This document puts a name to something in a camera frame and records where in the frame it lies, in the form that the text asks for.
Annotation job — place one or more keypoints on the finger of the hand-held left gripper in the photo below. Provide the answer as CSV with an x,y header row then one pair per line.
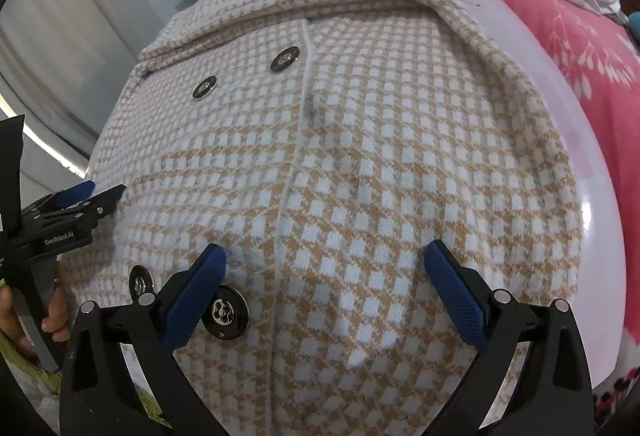
x,y
75,196
107,201

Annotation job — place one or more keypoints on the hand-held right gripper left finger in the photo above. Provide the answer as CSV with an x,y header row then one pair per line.
x,y
195,301

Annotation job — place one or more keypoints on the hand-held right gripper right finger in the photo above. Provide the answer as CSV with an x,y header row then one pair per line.
x,y
452,296

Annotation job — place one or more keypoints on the beige white checked coat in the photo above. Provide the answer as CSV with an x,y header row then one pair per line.
x,y
375,166

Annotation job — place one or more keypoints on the person's left forearm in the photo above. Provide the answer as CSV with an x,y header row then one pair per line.
x,y
20,381

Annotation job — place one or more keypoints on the person's left hand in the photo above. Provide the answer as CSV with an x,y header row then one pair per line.
x,y
59,311

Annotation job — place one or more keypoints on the white curtain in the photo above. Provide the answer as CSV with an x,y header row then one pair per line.
x,y
75,16

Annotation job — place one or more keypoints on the pink floral blanket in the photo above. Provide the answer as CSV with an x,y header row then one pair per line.
x,y
575,31

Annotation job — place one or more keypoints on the teal cloth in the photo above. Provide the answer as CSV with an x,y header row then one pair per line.
x,y
636,26

